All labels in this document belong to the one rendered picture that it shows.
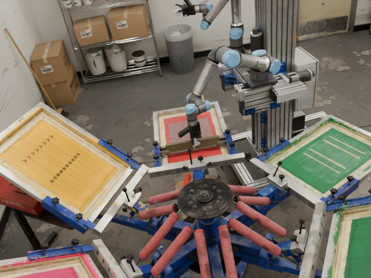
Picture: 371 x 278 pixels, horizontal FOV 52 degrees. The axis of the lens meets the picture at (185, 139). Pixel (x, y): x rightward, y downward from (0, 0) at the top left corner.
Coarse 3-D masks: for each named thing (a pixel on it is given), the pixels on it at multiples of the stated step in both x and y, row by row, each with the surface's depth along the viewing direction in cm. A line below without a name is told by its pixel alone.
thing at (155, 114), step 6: (216, 102) 336; (174, 108) 337; (180, 108) 336; (216, 108) 328; (156, 114) 333; (162, 114) 336; (168, 114) 336; (156, 120) 326; (222, 120) 313; (156, 126) 318; (222, 126) 306; (156, 132) 311; (222, 132) 303; (156, 138) 304; (228, 150) 284; (216, 156) 277; (180, 162) 277
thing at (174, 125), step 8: (168, 120) 329; (176, 120) 328; (184, 120) 326; (168, 128) 320; (176, 128) 319; (184, 128) 317; (168, 136) 311; (176, 136) 309; (184, 136) 308; (184, 152) 291; (192, 152) 290; (168, 160) 287; (176, 160) 285; (184, 160) 284
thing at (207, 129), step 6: (204, 114) 330; (210, 114) 328; (198, 120) 323; (204, 120) 322; (210, 120) 321; (204, 126) 315; (210, 126) 314; (204, 132) 308; (210, 132) 307; (198, 150) 291; (204, 150) 290; (210, 150) 289; (216, 150) 288; (204, 156) 285
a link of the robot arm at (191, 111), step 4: (188, 104) 269; (192, 104) 268; (188, 108) 265; (192, 108) 265; (196, 108) 268; (188, 112) 266; (192, 112) 266; (196, 112) 268; (188, 116) 269; (192, 116) 268; (196, 116) 271; (188, 120) 271; (192, 120) 270
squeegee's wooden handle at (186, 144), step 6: (198, 138) 286; (204, 138) 285; (210, 138) 284; (216, 138) 285; (168, 144) 285; (174, 144) 284; (180, 144) 284; (186, 144) 285; (204, 144) 287; (210, 144) 287; (216, 144) 288; (174, 150) 287; (180, 150) 288
